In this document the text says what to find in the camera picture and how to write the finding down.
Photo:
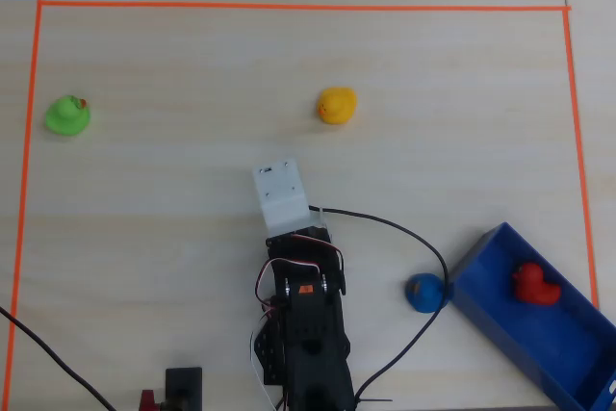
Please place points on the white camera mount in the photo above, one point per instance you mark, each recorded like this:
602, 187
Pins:
279, 192

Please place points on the black clamp block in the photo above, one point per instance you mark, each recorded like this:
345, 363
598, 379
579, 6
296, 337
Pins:
184, 387

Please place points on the blue rubber duck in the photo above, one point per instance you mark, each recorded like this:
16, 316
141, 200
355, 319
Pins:
426, 293

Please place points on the green rubber duck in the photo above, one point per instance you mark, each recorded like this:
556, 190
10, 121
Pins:
67, 116

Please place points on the yellow rubber duck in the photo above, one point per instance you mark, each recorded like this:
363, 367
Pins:
337, 105

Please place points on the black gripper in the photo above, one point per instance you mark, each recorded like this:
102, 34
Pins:
297, 237

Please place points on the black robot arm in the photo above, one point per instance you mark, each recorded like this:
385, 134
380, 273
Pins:
313, 334

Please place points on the blue plastic box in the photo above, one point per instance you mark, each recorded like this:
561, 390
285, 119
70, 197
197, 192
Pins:
529, 334

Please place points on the long horizontal orange tape strip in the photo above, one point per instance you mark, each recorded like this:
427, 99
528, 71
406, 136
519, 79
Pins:
308, 7

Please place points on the red rubber duck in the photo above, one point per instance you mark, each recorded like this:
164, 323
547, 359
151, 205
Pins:
534, 286

